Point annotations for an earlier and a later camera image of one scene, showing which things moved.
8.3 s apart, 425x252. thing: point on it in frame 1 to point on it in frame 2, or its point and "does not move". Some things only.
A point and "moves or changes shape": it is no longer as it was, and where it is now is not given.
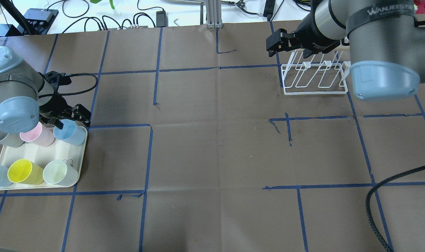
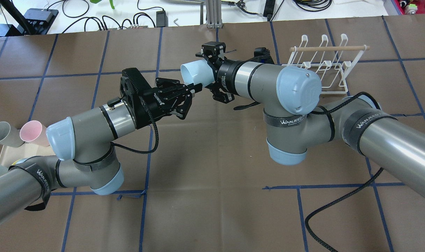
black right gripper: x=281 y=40 to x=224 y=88
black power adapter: x=162 y=19 does not move
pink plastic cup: x=42 y=136 does not move
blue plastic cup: x=70 y=132 moves or changes shape
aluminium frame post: x=213 y=14 does not move
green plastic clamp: x=96 y=1 does not move
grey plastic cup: x=12 y=140 does not move
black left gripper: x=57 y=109 to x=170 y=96
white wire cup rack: x=299 y=77 does not move
